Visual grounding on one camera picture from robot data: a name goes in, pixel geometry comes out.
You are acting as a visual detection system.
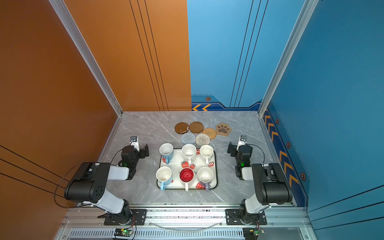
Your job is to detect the paw shaped wooden coaster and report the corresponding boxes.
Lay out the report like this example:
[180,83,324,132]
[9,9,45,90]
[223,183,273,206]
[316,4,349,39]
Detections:
[216,123,232,137]

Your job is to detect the woven rattan round coaster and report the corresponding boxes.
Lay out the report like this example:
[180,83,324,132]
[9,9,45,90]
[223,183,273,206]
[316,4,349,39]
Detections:
[202,128,217,140]

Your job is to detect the multicolour woven rope coaster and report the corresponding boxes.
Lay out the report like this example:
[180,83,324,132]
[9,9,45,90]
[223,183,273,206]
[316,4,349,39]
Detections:
[195,134,211,147]

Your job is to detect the light brown wooden round coaster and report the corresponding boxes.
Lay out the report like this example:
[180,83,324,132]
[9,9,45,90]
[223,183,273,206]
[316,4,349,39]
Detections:
[189,122,205,134]

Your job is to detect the dark brown wooden round coaster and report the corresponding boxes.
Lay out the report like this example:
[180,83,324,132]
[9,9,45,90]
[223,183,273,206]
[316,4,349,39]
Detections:
[175,122,190,135]

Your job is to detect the grey woven rope coaster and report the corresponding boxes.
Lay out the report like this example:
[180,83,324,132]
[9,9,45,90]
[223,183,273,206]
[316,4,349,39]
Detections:
[181,133,196,145]

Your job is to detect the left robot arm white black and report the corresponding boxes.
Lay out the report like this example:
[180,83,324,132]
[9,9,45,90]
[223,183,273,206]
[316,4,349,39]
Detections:
[64,142,149,226]

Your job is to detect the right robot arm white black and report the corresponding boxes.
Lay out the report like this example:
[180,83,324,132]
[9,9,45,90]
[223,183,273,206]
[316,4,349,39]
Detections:
[227,141,293,225]

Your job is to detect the blue mug back left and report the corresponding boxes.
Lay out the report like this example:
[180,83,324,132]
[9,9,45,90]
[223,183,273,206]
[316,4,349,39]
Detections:
[159,143,174,165]

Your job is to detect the white mug back right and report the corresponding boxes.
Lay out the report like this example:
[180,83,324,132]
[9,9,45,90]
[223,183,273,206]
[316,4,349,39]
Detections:
[200,145,214,165]

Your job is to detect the light blue mug front left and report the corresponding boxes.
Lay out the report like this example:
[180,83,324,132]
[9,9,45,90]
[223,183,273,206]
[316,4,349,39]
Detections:
[156,167,173,191]

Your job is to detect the white strawberry tray black rim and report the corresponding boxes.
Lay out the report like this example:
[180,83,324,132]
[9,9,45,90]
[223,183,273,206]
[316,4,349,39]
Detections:
[157,149,219,191]

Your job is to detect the white speckled mug back middle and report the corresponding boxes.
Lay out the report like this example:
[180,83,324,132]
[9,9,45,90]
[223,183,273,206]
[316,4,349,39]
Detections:
[182,144,197,165]

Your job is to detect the red interior mug front middle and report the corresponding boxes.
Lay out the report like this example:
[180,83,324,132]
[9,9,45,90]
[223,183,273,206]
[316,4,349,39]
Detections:
[179,168,195,192]

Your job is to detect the left green circuit board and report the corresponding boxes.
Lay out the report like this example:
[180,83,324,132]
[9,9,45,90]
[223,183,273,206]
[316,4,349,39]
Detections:
[113,228,134,240]

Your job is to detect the green circuit board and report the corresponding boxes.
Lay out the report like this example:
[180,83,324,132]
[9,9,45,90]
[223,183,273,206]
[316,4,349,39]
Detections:
[113,228,134,240]
[243,228,265,240]

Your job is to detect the right green circuit board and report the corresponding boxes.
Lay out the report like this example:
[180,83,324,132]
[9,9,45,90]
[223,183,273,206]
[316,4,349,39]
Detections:
[243,228,265,240]

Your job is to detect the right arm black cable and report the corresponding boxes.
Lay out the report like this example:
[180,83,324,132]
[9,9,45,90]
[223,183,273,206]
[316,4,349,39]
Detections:
[248,143,267,165]

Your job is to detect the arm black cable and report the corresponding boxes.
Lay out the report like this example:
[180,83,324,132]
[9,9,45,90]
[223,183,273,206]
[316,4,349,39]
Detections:
[53,148,124,209]
[248,143,267,165]

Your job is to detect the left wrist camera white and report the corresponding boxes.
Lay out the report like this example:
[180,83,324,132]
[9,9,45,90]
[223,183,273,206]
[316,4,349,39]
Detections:
[130,136,140,151]

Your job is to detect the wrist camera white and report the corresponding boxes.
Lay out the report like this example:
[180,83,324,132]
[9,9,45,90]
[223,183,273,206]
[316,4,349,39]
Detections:
[237,135,247,150]
[130,136,140,151]

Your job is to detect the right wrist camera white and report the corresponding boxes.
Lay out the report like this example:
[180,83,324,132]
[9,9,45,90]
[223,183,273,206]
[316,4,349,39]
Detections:
[237,135,247,150]

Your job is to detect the purple handled mug front right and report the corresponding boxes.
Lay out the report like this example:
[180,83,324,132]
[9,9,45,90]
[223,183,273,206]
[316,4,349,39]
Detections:
[196,167,214,191]

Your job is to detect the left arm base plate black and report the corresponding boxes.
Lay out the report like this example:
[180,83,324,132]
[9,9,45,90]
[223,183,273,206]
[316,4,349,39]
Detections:
[104,209,147,226]

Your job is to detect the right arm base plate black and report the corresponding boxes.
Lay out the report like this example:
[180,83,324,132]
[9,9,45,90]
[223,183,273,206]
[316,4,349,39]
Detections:
[225,209,268,226]

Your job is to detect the clear cable on rail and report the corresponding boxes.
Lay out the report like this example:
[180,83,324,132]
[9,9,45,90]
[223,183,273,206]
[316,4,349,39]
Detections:
[147,220,224,232]

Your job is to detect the aluminium front rail frame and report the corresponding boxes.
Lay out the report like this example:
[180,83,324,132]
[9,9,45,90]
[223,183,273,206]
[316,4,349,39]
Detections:
[55,204,317,240]

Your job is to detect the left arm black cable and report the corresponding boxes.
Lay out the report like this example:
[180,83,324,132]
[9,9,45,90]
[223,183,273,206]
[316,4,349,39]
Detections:
[53,148,124,209]

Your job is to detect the right aluminium corner post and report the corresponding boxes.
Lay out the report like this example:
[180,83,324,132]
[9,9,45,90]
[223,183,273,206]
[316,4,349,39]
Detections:
[258,0,319,117]

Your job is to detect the aluminium corner post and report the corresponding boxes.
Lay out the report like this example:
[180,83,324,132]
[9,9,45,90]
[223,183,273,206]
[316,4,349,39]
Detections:
[258,0,319,117]
[49,0,123,117]

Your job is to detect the left aluminium corner post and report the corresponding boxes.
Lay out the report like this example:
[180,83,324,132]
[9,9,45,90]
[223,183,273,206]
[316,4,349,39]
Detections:
[49,0,123,117]

